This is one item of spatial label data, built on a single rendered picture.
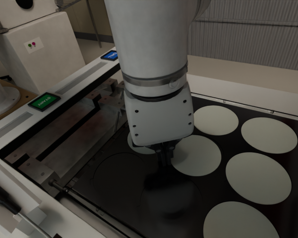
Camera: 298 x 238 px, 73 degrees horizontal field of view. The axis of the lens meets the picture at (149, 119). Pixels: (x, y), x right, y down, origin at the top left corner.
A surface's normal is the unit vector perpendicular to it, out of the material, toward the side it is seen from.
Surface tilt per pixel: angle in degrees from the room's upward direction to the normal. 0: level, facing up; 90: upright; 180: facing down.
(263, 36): 90
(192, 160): 1
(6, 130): 0
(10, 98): 4
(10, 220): 66
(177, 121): 92
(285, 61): 90
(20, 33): 90
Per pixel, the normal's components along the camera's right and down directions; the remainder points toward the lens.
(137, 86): -0.47, 0.63
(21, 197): 0.07, 0.29
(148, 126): 0.08, 0.68
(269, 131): -0.13, -0.74
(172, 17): 0.58, 0.48
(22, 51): 0.83, 0.29
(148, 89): -0.17, 0.67
